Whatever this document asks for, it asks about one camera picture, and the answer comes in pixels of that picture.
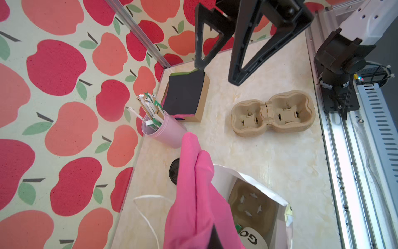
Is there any dark grey napkin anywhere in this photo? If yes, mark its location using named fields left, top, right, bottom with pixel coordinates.
left=162, top=70, right=205, bottom=115

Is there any cardboard napkin tray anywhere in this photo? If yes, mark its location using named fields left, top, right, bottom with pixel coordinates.
left=161, top=69, right=210, bottom=122

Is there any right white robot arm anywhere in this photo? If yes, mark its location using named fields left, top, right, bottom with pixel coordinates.
left=194, top=1, right=398, bottom=86

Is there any single pulp cup carrier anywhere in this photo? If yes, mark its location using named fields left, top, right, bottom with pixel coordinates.
left=228, top=178, right=278, bottom=242

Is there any pink pen holder cup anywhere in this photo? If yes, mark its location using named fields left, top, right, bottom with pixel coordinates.
left=142, top=113, right=188, bottom=148

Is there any animal print paper gift bag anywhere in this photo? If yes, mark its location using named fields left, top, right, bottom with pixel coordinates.
left=133, top=164, right=293, bottom=249

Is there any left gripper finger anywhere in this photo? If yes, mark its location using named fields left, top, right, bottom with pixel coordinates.
left=207, top=225, right=223, bottom=249

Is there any stack of pulp cup carriers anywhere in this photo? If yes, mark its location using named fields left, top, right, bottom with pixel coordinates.
left=231, top=90, right=316, bottom=137

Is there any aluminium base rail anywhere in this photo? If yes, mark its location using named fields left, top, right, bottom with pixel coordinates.
left=305, top=1, right=398, bottom=249

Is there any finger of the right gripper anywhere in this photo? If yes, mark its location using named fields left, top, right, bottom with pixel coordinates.
left=228, top=0, right=314, bottom=86
left=194, top=3, right=236, bottom=70

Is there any white paper coffee cup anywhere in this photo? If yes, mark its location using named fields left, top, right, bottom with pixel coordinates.
left=239, top=227, right=268, bottom=249

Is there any right aluminium frame post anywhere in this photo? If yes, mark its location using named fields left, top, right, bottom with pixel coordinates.
left=106, top=0, right=171, bottom=68

